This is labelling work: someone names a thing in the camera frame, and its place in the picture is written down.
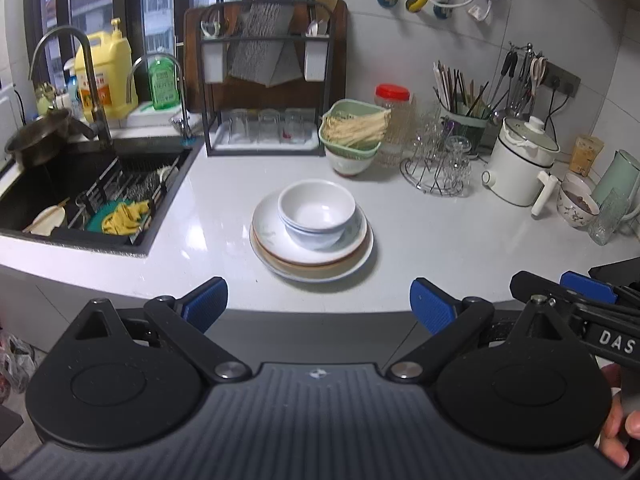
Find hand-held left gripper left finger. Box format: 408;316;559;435
75;276;253;386

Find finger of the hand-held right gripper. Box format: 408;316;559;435
559;270;640;307
509;270;640;319

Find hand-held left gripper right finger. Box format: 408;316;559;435
385;277;576;386

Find white plate grey flower print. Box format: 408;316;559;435
252;230;374;267

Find white plate green leaf print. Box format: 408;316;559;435
251;191;370;257

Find white plate pink flower print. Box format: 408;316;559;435
248;220;375;282

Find plain white bowl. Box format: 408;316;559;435
277;181;357;234

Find person's right hand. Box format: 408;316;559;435
597;364;640;470

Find black stove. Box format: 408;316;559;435
588;254;640;292

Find tall textured glass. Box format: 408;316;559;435
587;189;629;247

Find patterned bowl with brown food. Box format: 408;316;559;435
556;179;602;230

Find white electric pot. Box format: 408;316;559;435
481;115;562;218

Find light green kettle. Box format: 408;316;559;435
591;149;640;224

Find yellow dish rag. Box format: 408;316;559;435
101;199;152;236

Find yellow packet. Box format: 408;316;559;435
569;135;606;178

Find cluster of clear glass cups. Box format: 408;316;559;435
411;111;474;192

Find sink drain rack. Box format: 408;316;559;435
69;156;182;235

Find white bowl with red foot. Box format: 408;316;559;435
324;146;376;178

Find green plastic basket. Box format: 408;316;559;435
318;98;393;157

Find clear jar red lid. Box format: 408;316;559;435
374;83;417;169

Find enoki mushrooms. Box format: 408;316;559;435
322;109;392;149

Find black dish rack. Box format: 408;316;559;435
194;0;334;159

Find small chrome faucet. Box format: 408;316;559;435
125;52;195;147

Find bunch of chopsticks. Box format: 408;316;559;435
431;59;492;117

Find black kitchen sink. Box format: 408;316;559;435
0;141;205;260

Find kitchen scissors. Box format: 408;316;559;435
529;55;548;98

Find green dish soap bottle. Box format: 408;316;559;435
147;56;183;112

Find tall dark metal faucet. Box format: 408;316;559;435
28;26;115;147

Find metal utensil hook rack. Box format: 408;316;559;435
499;41;549;68

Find dark metal pot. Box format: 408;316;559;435
4;108;97;169

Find yellow detergent bottle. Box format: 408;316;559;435
74;16;139;122

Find plain steel cleaver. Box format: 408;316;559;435
269;41;307;87

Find textured steel cleaver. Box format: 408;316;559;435
226;1;297;82

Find brown wooden cutting board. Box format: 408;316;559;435
183;0;349;112

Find wire cup rack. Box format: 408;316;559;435
399;154;467;197

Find black power cable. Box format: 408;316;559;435
546;75;564;137

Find black wall outlet strip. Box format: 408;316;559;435
541;61;583;99

